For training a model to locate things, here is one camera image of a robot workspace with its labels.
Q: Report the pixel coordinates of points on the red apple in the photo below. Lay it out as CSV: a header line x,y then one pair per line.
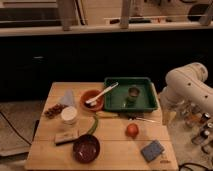
x,y
132,130

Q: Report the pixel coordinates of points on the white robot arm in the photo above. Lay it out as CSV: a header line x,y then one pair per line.
x,y
185,86

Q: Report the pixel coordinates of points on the orange bowl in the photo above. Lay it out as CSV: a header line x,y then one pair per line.
x,y
90,94

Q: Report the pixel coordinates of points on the dark purple bowl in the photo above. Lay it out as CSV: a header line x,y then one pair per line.
x,y
86,148

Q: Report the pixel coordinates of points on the green plastic tray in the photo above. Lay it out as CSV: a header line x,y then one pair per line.
x,y
115,100

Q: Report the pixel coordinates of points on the white plastic spoon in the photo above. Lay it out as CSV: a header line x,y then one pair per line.
x,y
100,94

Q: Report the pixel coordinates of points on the green metal cup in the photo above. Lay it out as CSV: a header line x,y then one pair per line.
x,y
133,93

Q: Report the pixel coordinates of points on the green bean pod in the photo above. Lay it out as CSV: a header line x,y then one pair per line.
x,y
94,126

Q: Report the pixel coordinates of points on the white cup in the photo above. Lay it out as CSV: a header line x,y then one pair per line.
x,y
69,115

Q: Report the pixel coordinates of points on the brown grape bunch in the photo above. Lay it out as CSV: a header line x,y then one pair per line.
x,y
55,110

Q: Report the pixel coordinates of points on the wooden block eraser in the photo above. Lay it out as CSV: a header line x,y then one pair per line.
x,y
69,136

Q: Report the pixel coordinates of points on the blue sponge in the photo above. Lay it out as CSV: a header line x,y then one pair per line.
x,y
152,151

